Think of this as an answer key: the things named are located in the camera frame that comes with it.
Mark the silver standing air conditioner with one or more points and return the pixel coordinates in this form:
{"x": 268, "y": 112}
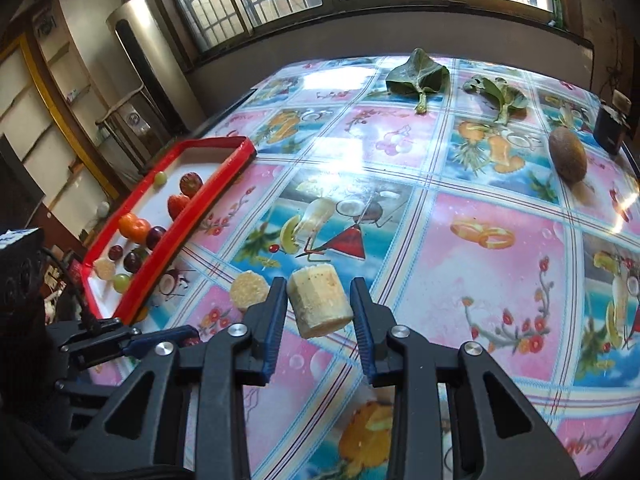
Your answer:
{"x": 145, "y": 50}

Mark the dark wooden chair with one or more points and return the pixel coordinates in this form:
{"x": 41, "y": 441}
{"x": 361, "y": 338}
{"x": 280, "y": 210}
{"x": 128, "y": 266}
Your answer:
{"x": 120, "y": 107}

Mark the brown kiwi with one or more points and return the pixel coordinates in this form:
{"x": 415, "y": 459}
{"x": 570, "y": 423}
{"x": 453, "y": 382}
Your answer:
{"x": 567, "y": 152}

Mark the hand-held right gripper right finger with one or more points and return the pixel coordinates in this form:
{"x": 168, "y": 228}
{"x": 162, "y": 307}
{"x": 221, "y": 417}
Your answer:
{"x": 361, "y": 340}

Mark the green bottle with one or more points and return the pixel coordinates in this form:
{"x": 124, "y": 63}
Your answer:
{"x": 556, "y": 12}

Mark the floral plastic tablecloth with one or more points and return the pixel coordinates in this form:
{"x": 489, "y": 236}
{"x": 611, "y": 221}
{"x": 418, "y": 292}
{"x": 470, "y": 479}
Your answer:
{"x": 475, "y": 285}

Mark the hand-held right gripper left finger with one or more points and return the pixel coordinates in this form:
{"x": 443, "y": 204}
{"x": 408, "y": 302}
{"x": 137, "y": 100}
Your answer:
{"x": 272, "y": 340}

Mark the red rimmed white tray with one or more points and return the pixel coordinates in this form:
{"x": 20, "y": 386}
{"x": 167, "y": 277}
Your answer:
{"x": 147, "y": 200}

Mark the dark red plum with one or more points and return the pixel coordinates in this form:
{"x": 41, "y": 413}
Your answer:
{"x": 116, "y": 253}
{"x": 134, "y": 261}
{"x": 156, "y": 237}

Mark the green leaf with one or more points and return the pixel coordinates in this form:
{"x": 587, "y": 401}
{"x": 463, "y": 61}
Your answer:
{"x": 415, "y": 75}
{"x": 492, "y": 90}

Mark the pale corn cob piece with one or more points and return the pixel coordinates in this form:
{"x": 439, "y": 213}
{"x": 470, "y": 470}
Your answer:
{"x": 105, "y": 269}
{"x": 320, "y": 300}
{"x": 247, "y": 287}

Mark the black box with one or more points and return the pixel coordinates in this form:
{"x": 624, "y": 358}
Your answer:
{"x": 610, "y": 132}

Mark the green grape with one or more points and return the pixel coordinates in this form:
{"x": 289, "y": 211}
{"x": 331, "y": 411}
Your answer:
{"x": 121, "y": 283}
{"x": 160, "y": 179}

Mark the white bag round logo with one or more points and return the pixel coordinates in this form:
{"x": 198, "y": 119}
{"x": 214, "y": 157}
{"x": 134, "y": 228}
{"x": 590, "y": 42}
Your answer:
{"x": 133, "y": 118}

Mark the white round bulb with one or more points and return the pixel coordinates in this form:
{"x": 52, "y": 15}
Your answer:
{"x": 102, "y": 209}

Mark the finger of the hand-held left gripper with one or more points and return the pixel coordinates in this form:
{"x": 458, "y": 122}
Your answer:
{"x": 80, "y": 389}
{"x": 165, "y": 336}

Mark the yellow framed wall shelf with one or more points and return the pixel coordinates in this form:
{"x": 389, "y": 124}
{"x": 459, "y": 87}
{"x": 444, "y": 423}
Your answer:
{"x": 50, "y": 91}

